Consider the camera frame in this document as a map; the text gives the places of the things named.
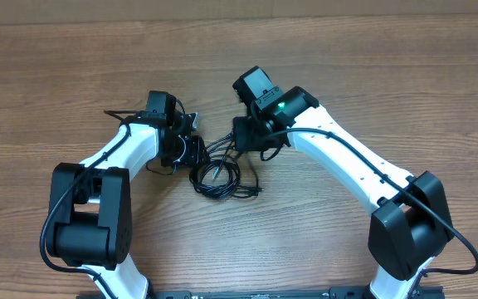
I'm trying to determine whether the thin black usb cable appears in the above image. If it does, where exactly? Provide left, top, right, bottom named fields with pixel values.
left=188, top=132, right=264, bottom=201

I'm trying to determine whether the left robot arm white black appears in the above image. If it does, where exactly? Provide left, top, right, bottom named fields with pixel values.
left=40, top=111, right=198, bottom=298

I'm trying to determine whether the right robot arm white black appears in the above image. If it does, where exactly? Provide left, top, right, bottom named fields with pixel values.
left=232, top=105, right=455, bottom=298

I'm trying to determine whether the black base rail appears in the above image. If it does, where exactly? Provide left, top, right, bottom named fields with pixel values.
left=76, top=287, right=446, bottom=299

